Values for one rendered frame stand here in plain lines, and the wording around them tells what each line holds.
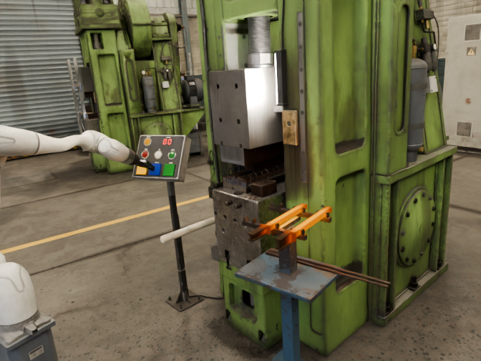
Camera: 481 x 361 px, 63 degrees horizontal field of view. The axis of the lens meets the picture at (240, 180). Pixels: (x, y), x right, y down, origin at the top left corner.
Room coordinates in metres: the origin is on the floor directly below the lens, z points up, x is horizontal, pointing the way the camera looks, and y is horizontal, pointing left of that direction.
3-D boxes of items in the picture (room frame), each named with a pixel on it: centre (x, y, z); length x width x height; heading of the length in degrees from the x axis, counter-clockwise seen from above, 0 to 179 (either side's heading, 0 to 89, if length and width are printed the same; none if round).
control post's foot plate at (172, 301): (2.47, 0.46, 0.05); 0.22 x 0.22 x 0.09; 41
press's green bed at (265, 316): (2.20, -0.17, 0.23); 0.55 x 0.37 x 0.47; 131
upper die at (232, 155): (2.24, -0.12, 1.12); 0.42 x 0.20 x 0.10; 131
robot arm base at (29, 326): (1.42, 0.95, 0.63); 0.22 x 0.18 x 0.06; 54
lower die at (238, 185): (2.24, -0.12, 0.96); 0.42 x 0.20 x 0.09; 131
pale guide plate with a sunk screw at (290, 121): (1.95, -0.27, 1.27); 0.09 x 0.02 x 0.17; 41
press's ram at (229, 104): (2.21, -0.15, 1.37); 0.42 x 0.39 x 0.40; 131
